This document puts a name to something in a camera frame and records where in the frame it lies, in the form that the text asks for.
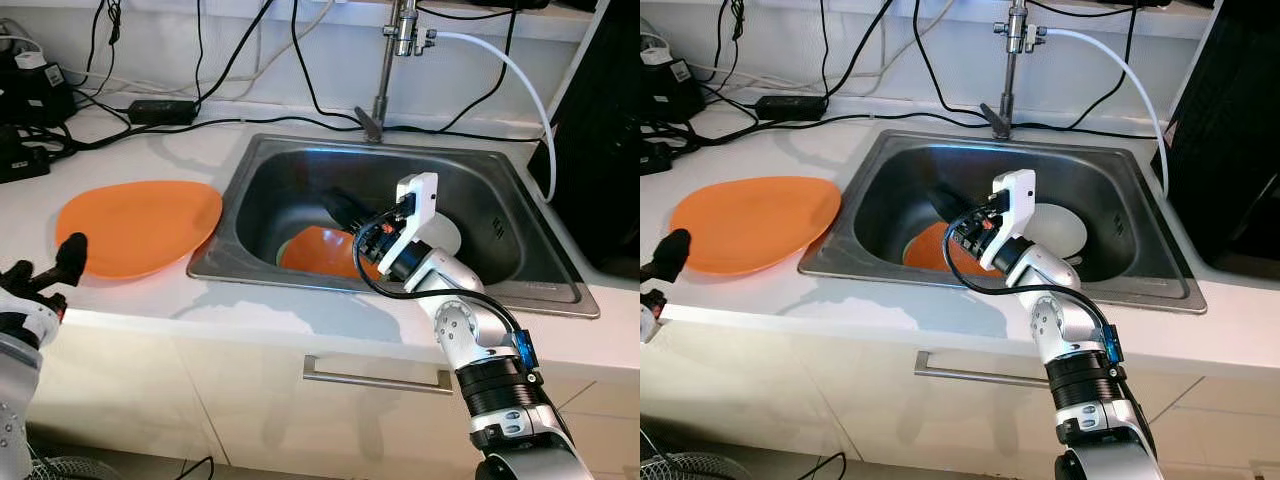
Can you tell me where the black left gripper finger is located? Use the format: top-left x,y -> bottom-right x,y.
652,228 -> 693,285
55,232 -> 89,289

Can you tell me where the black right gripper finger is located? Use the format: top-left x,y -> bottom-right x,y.
928,184 -> 976,225
320,187 -> 379,234

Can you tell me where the orange bowl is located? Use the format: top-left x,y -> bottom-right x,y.
902,222 -> 986,277
278,225 -> 386,284

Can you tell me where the stainless steel sink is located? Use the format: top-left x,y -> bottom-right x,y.
188,133 -> 601,320
798,130 -> 1207,314

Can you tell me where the white plate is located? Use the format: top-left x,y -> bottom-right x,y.
1030,202 -> 1090,264
420,212 -> 464,260

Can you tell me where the orange plate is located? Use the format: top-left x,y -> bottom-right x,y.
668,176 -> 844,277
55,180 -> 224,282

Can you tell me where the black power strip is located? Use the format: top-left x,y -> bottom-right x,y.
640,140 -> 674,177
0,150 -> 52,184

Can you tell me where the large black appliance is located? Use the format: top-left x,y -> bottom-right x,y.
550,0 -> 641,282
1160,0 -> 1280,267

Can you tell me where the black labelled charger box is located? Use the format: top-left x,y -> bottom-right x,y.
640,45 -> 702,124
0,45 -> 77,127

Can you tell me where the chrome faucet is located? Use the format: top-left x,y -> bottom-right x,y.
355,0 -> 439,144
980,0 -> 1047,142

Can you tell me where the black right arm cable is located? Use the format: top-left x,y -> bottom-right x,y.
348,208 -> 523,343
943,204 -> 1118,353

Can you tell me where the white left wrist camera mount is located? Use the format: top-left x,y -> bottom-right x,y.
0,300 -> 59,349

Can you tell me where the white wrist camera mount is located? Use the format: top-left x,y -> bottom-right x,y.
980,168 -> 1037,272
0,300 -> 59,349
385,172 -> 442,264

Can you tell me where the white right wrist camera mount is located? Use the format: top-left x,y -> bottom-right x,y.
385,172 -> 442,264
980,168 -> 1037,272

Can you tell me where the silver drawer handle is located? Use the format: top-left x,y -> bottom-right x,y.
915,350 -> 1052,390
302,355 -> 454,395

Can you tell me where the wire fan guard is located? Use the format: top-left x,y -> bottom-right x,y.
25,455 -> 126,480
640,455 -> 751,480

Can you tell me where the white hose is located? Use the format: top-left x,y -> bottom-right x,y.
435,29 -> 558,202
1043,26 -> 1172,199

